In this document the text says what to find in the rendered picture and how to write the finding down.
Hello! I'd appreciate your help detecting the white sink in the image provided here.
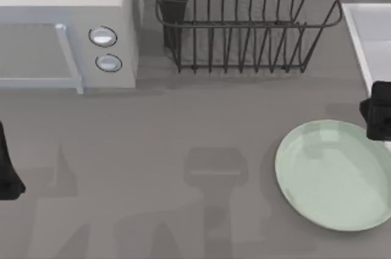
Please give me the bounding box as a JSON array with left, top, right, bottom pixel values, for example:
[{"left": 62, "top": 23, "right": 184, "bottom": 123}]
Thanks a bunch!
[{"left": 341, "top": 2, "right": 391, "bottom": 153}]

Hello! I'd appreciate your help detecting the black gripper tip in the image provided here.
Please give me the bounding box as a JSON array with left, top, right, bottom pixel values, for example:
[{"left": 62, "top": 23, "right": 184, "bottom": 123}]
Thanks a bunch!
[{"left": 0, "top": 121, "right": 27, "bottom": 202}]

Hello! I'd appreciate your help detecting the small silver microwave knob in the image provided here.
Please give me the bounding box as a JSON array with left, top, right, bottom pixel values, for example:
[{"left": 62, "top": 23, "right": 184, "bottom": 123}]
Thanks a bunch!
[{"left": 95, "top": 53, "right": 123, "bottom": 74}]

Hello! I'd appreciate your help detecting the dark wire dish rack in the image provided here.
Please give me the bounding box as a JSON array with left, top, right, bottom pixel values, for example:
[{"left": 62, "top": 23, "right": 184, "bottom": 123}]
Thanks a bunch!
[{"left": 155, "top": 0, "right": 343, "bottom": 75}]

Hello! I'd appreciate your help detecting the pale green plate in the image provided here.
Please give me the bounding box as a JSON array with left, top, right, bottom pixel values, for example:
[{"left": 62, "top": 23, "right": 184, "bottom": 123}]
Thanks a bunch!
[{"left": 274, "top": 119, "right": 391, "bottom": 233}]

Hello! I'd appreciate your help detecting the large silver microwave knob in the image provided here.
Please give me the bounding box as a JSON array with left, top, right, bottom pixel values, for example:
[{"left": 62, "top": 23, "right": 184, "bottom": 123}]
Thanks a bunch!
[{"left": 88, "top": 25, "right": 119, "bottom": 48}]

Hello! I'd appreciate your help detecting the glass microwave door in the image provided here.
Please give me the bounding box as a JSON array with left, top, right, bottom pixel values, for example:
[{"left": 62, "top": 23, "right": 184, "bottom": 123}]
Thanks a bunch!
[{"left": 0, "top": 7, "right": 84, "bottom": 95}]

